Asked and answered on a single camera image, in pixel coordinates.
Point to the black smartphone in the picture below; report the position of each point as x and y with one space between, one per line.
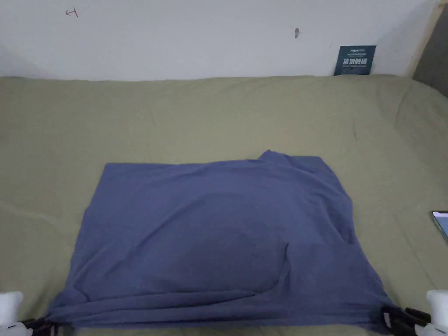
442 222

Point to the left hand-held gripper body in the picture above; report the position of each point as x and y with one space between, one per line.
9 308

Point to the grey padded headboard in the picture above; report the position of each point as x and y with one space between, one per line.
433 59

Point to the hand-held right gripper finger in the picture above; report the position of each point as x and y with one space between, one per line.
407 312
399 323

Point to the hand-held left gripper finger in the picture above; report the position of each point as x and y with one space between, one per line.
38 324

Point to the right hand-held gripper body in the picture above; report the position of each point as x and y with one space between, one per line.
438 308

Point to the dark blue shirt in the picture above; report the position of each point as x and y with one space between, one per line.
210 238

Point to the bed with pale green sheet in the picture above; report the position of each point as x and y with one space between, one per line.
196 119

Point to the dark blue printed card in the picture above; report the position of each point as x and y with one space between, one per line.
355 60

